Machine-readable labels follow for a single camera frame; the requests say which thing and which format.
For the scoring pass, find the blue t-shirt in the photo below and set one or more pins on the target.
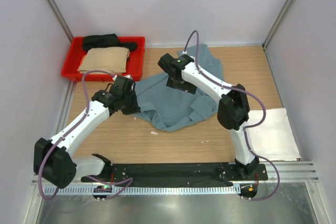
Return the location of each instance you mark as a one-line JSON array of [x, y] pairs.
[[169, 109]]

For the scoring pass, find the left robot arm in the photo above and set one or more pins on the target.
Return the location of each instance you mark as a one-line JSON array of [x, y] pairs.
[[53, 158]]

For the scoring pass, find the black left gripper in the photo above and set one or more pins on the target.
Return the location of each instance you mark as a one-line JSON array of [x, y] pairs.
[[135, 108]]

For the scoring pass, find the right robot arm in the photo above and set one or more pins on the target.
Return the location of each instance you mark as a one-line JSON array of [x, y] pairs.
[[233, 108]]

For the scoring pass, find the slotted cable duct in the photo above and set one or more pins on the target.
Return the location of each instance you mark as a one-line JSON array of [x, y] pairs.
[[133, 191]]

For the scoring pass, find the red plastic bin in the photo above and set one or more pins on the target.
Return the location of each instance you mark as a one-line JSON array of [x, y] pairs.
[[76, 53]]

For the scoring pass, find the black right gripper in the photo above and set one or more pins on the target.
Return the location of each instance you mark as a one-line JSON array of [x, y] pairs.
[[187, 87]]

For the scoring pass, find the black t-shirt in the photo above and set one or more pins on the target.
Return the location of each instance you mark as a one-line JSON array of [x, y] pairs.
[[106, 41]]

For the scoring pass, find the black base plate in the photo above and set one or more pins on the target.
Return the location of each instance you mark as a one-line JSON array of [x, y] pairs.
[[213, 171]]

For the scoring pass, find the beige folded t-shirt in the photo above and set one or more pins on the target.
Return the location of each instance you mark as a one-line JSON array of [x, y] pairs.
[[111, 60]]

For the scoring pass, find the white folded t-shirt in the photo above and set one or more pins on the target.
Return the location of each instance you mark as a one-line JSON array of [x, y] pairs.
[[273, 139]]

